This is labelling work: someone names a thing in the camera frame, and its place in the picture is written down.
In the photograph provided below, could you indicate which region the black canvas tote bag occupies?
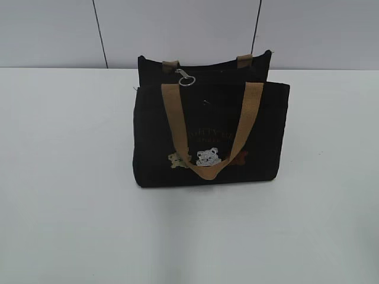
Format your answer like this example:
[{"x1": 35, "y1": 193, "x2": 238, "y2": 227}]
[{"x1": 133, "y1": 50, "x2": 290, "y2": 188}]

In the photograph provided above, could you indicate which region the silver zipper pull with ring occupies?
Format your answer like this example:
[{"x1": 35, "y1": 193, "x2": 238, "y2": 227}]
[{"x1": 175, "y1": 68, "x2": 196, "y2": 87}]

